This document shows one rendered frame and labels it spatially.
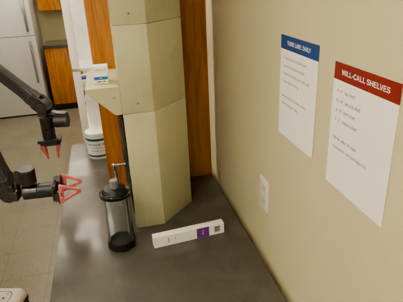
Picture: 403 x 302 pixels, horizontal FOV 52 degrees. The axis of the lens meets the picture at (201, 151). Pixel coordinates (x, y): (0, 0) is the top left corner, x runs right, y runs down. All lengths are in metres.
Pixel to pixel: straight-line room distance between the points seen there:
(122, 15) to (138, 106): 0.31
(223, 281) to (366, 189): 0.68
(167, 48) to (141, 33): 0.13
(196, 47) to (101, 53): 0.40
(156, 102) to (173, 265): 0.57
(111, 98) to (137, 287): 0.63
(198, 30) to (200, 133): 0.47
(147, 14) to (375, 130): 0.87
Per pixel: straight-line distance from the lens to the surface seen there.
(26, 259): 3.35
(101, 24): 1.79
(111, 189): 1.48
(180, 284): 1.40
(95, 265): 1.54
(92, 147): 2.31
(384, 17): 0.79
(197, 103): 1.90
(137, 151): 1.53
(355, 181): 0.90
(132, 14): 1.42
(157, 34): 1.47
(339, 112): 0.92
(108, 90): 1.46
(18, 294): 2.61
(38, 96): 1.94
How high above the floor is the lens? 1.86
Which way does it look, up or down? 23 degrees down
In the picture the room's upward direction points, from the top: 3 degrees counter-clockwise
